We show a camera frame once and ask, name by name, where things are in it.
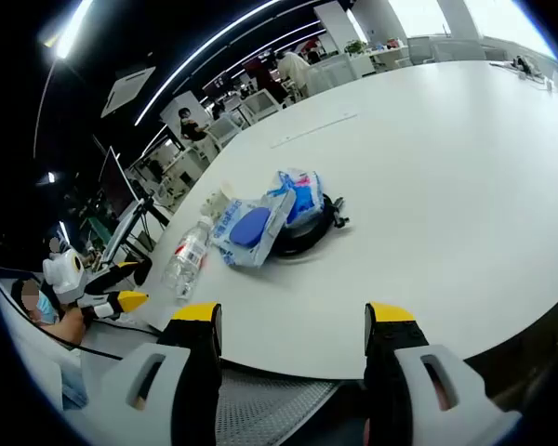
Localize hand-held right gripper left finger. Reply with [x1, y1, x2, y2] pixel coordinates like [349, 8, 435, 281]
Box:
[98, 301, 223, 446]

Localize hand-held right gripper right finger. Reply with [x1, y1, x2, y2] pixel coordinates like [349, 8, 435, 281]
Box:
[363, 301, 522, 446]

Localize clear plastic water bottle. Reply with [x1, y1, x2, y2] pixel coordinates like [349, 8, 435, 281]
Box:
[161, 216, 213, 298]

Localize paper cup green print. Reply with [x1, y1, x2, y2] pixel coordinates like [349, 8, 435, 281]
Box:
[204, 178, 239, 218]

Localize blue white plastic bag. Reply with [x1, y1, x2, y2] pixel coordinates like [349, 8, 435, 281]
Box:
[211, 190, 297, 269]

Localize black round item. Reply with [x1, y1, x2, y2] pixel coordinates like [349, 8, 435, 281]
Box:
[272, 192, 351, 257]

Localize blue and pink plastic packet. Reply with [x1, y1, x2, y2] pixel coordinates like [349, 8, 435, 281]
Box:
[264, 169, 325, 227]

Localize black monitor stand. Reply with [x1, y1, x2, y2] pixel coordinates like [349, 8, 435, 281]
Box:
[102, 197, 169, 264]

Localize grey mesh chair seat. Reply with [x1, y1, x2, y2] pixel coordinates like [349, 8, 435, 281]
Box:
[213, 366, 346, 446]

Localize dark computer monitor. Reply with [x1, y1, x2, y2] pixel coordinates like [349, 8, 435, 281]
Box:
[97, 146, 141, 220]

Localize person's blue jeans leg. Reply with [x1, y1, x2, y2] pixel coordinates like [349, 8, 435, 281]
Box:
[60, 370, 90, 411]

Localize white table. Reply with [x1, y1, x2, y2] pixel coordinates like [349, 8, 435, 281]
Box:
[134, 58, 558, 380]

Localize white mesh office chair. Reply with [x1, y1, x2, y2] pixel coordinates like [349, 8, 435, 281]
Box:
[245, 90, 281, 123]
[207, 115, 242, 151]

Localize ceiling air conditioner panel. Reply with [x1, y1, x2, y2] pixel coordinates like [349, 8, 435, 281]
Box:
[100, 64, 157, 120]

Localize white ceiling light strip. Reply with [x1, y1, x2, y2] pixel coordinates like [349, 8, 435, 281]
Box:
[202, 18, 323, 90]
[134, 0, 285, 127]
[54, 0, 95, 60]

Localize grey office chair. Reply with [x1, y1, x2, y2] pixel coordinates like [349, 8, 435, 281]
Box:
[406, 35, 437, 66]

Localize large window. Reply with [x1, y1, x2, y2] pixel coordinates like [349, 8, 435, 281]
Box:
[462, 0, 558, 53]

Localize black cable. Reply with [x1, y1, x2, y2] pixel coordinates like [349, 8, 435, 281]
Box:
[79, 318, 165, 361]

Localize table cable slot strip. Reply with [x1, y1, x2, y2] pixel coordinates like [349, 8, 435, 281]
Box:
[269, 111, 360, 150]

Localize tangled cables and gadgets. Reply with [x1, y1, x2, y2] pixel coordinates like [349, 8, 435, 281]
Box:
[490, 54, 555, 92]

